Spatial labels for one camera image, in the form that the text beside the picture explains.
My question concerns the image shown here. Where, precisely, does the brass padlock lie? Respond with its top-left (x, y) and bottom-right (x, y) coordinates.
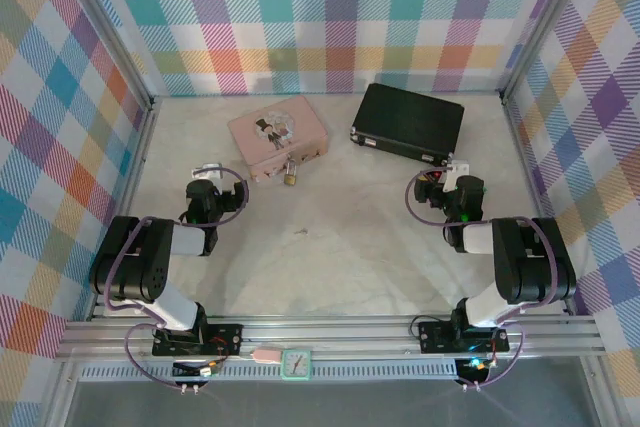
top-left (282, 156), bottom-right (301, 188)

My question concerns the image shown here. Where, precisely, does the pink tin box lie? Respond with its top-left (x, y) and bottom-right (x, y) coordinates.
top-left (227, 95), bottom-right (330, 184)

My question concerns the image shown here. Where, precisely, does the black hard case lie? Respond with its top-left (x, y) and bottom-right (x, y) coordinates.
top-left (349, 82), bottom-right (466, 166)

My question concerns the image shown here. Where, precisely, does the pink eraser block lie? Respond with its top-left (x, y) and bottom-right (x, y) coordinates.
top-left (251, 344), bottom-right (283, 365)

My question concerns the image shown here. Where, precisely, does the small green clock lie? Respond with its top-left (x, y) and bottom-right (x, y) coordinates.
top-left (280, 348), bottom-right (314, 382)

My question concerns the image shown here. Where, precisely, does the left wrist purple cable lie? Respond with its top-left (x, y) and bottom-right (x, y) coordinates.
top-left (179, 165), bottom-right (251, 226)

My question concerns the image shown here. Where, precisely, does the wrist purple cable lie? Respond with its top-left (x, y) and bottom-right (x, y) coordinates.
top-left (179, 165), bottom-right (251, 226)
top-left (405, 166), bottom-right (454, 227)

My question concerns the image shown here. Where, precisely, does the right wrist purple cable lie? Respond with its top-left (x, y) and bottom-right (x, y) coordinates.
top-left (405, 166), bottom-right (454, 227)

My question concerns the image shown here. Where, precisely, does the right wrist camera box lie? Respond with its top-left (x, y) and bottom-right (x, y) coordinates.
top-left (442, 159), bottom-right (473, 193)

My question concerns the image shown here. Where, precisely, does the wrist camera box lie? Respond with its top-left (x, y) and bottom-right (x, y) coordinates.
top-left (442, 159), bottom-right (473, 193)
top-left (193, 162), bottom-right (224, 182)

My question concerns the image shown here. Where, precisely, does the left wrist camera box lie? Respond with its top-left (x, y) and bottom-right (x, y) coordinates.
top-left (193, 162), bottom-right (224, 182)

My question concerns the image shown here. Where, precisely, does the aluminium back frame rail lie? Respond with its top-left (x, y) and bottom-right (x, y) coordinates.
top-left (149, 89), bottom-right (506, 99)

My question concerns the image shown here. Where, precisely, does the aluminium frame rail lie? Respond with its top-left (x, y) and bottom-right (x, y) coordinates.
top-left (53, 317), bottom-right (622, 364)
top-left (149, 89), bottom-right (506, 99)

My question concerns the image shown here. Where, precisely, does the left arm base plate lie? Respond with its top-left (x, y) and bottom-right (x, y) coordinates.
top-left (151, 321), bottom-right (245, 358)

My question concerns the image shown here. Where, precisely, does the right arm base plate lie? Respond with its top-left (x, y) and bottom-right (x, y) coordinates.
top-left (418, 319), bottom-right (511, 355)

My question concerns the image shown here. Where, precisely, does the aluminium front frame rail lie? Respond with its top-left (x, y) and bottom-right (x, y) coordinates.
top-left (53, 317), bottom-right (622, 364)

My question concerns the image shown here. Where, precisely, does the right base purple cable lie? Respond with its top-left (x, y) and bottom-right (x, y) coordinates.
top-left (456, 320), bottom-right (526, 392)

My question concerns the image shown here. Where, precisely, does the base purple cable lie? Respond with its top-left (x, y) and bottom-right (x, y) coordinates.
top-left (123, 321), bottom-right (232, 392)
top-left (456, 320), bottom-right (526, 392)

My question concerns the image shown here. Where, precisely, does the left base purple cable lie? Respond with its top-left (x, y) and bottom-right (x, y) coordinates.
top-left (123, 321), bottom-right (232, 392)

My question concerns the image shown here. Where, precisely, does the slotted grey cable duct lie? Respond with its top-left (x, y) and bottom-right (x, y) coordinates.
top-left (78, 358), bottom-right (460, 383)

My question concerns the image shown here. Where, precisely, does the aluminium frame post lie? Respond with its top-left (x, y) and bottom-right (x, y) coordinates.
top-left (498, 0), bottom-right (602, 104)
top-left (63, 0), bottom-right (157, 109)

